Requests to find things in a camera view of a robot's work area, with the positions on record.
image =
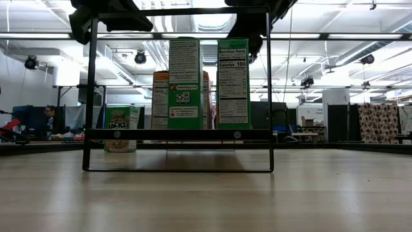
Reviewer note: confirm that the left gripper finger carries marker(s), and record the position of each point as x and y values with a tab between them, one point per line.
141	24

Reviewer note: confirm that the green Apple Jacks cereal box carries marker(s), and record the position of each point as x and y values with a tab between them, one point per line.
233	90
185	80
119	120

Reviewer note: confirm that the orange Mini Wheats cereal box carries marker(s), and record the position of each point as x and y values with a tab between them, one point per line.
160	103
206	106

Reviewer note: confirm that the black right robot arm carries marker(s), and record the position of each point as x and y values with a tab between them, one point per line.
286	6

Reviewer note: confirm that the black metal rack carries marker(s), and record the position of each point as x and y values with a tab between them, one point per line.
67	86

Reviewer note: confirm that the black cabinet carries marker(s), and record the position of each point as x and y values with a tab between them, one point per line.
280	116

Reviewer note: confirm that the white cabinet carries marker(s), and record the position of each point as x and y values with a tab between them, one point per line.
336	96

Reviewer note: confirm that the person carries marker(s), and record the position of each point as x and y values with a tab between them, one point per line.
51	116

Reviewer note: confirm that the cardboard box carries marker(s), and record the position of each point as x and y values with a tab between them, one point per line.
308	122

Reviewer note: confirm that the small wooden table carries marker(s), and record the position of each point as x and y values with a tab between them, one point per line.
304	133

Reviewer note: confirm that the dark blue partition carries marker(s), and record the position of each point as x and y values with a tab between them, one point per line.
32	120

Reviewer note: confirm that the black partition panel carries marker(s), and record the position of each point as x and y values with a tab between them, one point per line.
338	122

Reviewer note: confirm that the brown patterned curtain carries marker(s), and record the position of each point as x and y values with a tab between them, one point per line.
378	122

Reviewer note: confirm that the white ceiling air duct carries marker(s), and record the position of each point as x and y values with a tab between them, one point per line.
124	76
360	48

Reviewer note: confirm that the long ceiling light rail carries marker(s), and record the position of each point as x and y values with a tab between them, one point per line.
354	35

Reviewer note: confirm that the wooden shelf with black frame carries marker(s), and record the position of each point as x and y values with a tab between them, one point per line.
177	134

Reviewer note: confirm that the black aluminium table frame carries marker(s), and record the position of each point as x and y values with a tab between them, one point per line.
354	147

